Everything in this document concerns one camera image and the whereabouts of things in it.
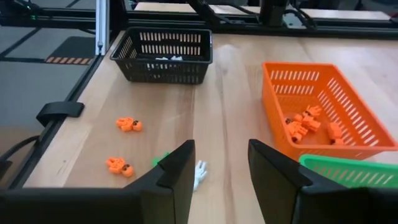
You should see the orange plastic basket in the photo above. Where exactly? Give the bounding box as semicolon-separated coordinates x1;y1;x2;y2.
262;61;398;162

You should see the black frame bracket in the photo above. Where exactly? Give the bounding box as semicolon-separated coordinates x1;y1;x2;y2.
35;101;85;128

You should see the black cable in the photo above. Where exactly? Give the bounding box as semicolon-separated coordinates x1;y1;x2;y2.
0;135;41;178

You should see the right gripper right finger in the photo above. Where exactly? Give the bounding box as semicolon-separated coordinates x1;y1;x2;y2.
248;139;341;224

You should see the orange pumpkin figure toy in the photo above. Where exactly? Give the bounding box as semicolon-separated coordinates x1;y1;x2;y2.
328;121;345;146
116;116;144;133
303;105;323;121
300;117;321;133
104;157;135;179
284;117;308;144

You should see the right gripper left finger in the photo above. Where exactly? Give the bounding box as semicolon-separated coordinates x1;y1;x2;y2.
124;139;197;224

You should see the green monster figure toy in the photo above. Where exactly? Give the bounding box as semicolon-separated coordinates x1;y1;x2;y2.
151;151;170;167

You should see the silver aluminium post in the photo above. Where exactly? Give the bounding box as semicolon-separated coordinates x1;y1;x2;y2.
95;0;111;56

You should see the black plastic basket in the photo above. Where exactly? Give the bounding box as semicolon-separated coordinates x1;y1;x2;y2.
109;26;213;85

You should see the green plastic basket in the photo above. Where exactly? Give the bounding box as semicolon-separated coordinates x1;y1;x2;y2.
298;154;398;190

